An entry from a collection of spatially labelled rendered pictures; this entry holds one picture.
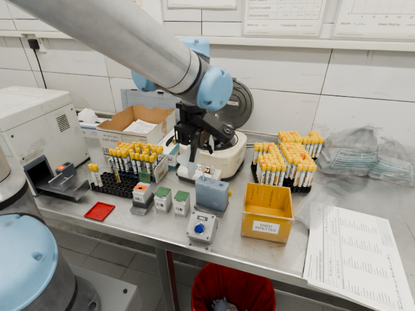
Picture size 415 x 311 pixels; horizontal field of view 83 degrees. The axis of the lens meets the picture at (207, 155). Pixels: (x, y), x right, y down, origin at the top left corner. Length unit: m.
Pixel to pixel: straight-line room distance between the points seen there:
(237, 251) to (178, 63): 0.51
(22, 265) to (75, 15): 0.29
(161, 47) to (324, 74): 0.84
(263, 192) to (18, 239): 0.61
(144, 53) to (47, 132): 0.72
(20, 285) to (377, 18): 1.14
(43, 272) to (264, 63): 0.98
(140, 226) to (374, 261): 0.64
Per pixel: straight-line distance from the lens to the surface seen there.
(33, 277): 0.39
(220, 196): 0.73
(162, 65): 0.35
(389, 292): 0.74
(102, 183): 0.95
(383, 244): 0.84
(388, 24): 1.11
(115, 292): 0.58
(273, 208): 0.81
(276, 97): 1.11
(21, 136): 0.95
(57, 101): 1.02
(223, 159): 0.84
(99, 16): 0.30
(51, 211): 0.94
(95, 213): 0.86
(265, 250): 0.71
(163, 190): 0.77
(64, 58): 1.56
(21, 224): 0.42
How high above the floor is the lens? 1.44
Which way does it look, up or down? 32 degrees down
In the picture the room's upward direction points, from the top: straight up
